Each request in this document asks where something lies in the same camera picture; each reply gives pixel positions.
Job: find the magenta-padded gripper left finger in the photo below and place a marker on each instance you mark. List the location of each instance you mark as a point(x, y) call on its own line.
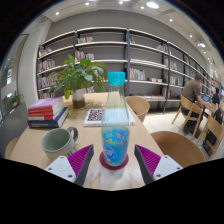
point(61, 166)

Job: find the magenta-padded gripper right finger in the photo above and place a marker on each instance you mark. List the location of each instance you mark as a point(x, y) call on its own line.
point(165, 165)

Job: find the clear bottle with turquoise cap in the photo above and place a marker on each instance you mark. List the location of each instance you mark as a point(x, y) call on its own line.
point(115, 140)

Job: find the grey patterned ceramic mug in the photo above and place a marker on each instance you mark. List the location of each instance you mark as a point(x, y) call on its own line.
point(56, 143)

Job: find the flat round red coaster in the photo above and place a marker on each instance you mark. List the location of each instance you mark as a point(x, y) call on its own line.
point(103, 162)

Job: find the thick dark blue book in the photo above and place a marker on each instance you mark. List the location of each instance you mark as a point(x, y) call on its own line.
point(46, 124)

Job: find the black backpack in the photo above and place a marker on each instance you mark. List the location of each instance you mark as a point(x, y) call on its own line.
point(211, 140)

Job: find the red book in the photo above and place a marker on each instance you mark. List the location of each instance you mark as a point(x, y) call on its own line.
point(43, 113)

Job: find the white book with patterned cover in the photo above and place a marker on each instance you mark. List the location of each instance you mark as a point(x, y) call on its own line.
point(93, 116)

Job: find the slim wooden chair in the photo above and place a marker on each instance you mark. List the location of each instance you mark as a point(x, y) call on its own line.
point(186, 105)
point(215, 128)

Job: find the pink-covered book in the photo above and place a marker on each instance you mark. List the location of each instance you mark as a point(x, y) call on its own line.
point(45, 102)

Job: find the person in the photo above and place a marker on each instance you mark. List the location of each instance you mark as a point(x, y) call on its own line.
point(216, 98)
point(191, 91)

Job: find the open laptop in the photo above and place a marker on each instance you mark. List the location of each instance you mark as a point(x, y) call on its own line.
point(206, 98)

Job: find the small green plant behind glass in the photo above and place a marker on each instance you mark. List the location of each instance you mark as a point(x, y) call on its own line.
point(15, 99)

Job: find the green potted plant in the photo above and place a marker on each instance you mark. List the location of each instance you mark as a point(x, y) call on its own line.
point(78, 75)

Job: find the grey shelf unit with books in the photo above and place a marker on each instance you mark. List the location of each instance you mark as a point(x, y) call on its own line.
point(143, 50)

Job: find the round ceiling lights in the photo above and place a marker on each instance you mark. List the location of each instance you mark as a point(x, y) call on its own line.
point(152, 4)

